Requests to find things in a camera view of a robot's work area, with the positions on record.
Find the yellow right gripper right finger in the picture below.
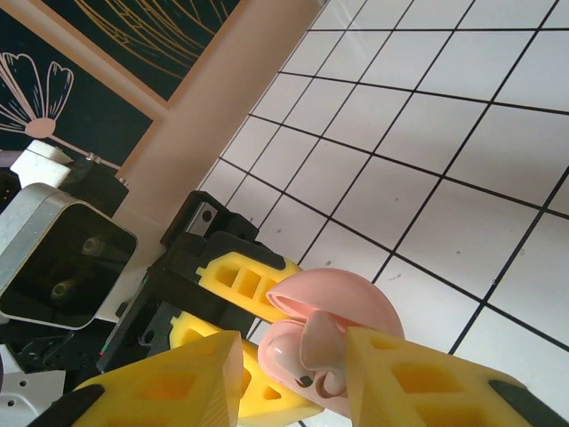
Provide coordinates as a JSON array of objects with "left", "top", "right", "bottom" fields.
[{"left": 344, "top": 326, "right": 569, "bottom": 427}]

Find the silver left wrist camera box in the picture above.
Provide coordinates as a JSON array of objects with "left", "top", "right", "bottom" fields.
[{"left": 0, "top": 181, "right": 138, "bottom": 331}]

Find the pink wireless earbud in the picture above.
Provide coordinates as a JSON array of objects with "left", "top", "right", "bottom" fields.
[
  {"left": 298, "top": 309, "right": 349, "bottom": 373},
  {"left": 261, "top": 331, "right": 315, "bottom": 391}
]

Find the pale pink earbud charging case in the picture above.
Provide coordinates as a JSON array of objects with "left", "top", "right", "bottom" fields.
[{"left": 257, "top": 266, "right": 405, "bottom": 422}]

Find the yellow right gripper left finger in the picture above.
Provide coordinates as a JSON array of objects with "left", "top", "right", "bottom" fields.
[{"left": 39, "top": 331, "right": 244, "bottom": 427}]

